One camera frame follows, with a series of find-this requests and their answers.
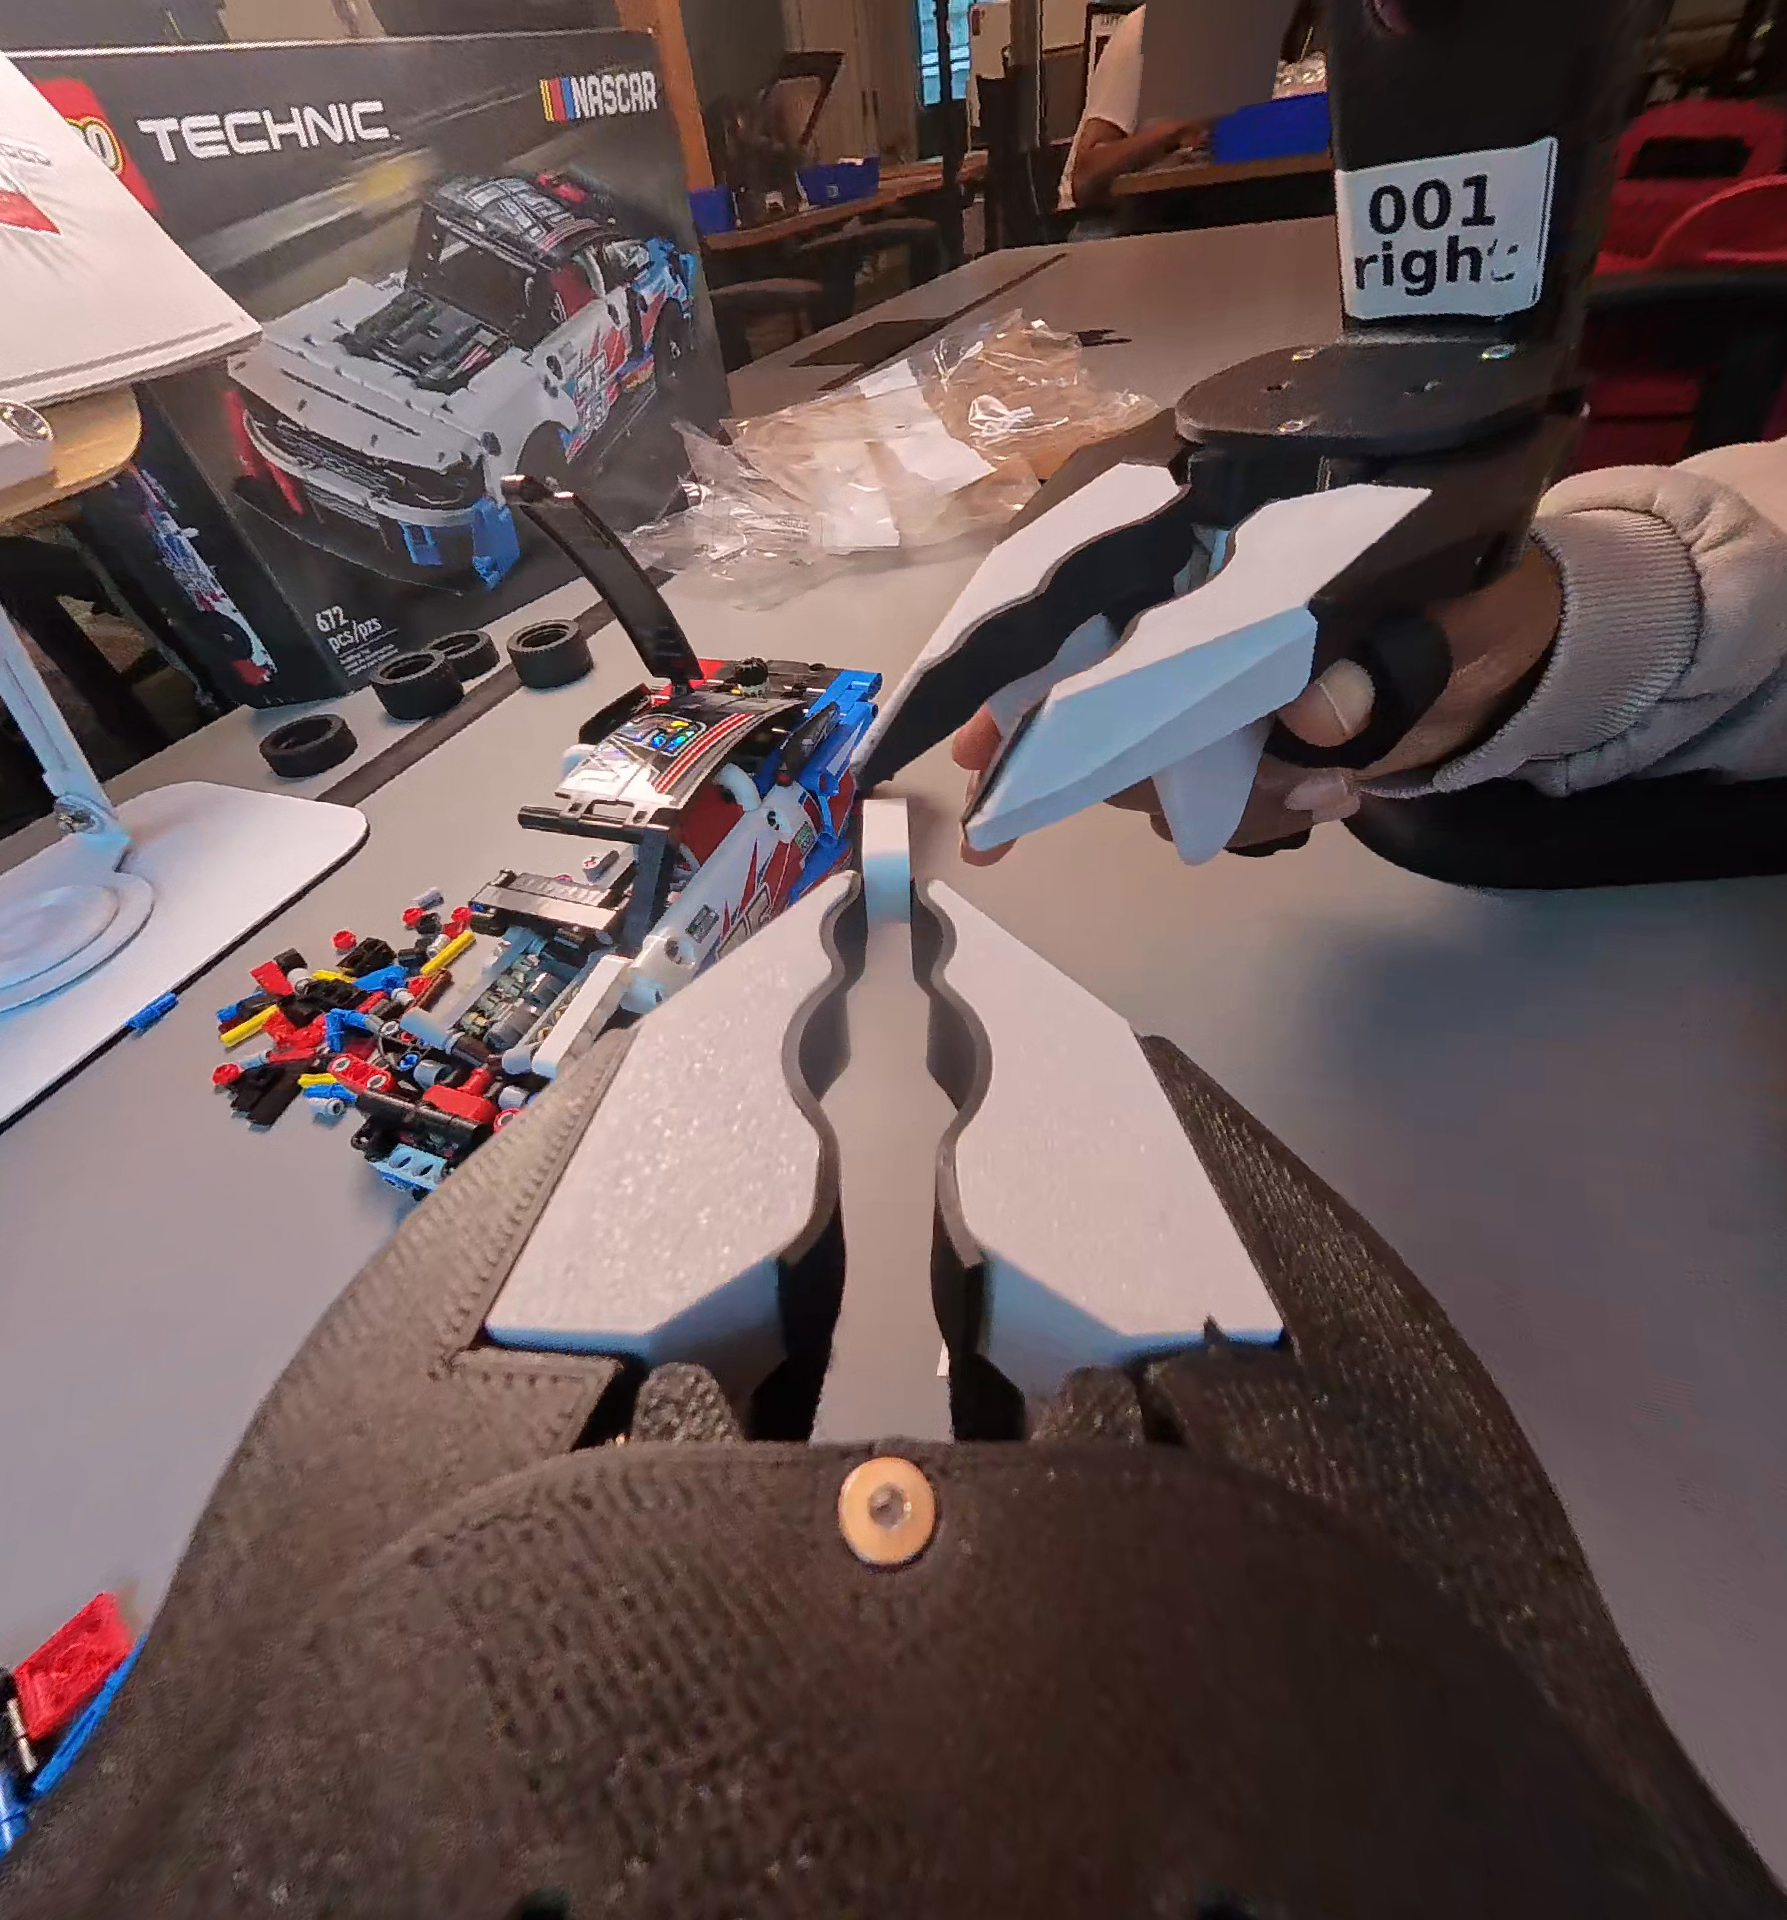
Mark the red office chair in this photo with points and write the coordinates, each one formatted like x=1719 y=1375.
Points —
x=1733 y=196

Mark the small blue parts bin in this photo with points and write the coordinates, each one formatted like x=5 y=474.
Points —
x=1274 y=129

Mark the pile of blue black pins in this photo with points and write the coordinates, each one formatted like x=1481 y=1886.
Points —
x=68 y=1666

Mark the person's right hand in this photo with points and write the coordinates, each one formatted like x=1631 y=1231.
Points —
x=1494 y=662

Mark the crumpled clear plastic bags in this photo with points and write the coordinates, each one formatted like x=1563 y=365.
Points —
x=895 y=451

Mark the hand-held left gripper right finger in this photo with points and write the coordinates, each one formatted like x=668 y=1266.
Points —
x=1103 y=1186

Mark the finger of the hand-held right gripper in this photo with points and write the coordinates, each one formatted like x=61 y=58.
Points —
x=1043 y=557
x=1179 y=676

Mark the white instruction booklet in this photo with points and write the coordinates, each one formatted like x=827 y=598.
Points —
x=37 y=196

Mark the lego race car model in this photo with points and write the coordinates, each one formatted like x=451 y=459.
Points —
x=712 y=780

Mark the black lego set box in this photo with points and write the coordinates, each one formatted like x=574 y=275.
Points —
x=307 y=225

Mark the blue lego axle pin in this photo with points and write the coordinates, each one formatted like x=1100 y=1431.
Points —
x=153 y=1014

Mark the pile of mixed lego pieces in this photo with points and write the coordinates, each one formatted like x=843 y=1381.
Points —
x=339 y=1035

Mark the person's right forearm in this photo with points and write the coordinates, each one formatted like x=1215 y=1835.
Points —
x=1703 y=600

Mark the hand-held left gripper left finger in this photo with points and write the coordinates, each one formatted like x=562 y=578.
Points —
x=668 y=1169

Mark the black cloth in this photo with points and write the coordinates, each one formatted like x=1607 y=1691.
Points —
x=1613 y=848

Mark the black rubber lego tyre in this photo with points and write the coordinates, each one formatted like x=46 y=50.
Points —
x=466 y=652
x=551 y=655
x=306 y=745
x=416 y=686

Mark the white lego elbow block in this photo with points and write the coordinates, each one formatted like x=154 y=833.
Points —
x=886 y=848

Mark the white booklet stand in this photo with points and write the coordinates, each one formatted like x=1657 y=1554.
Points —
x=188 y=885

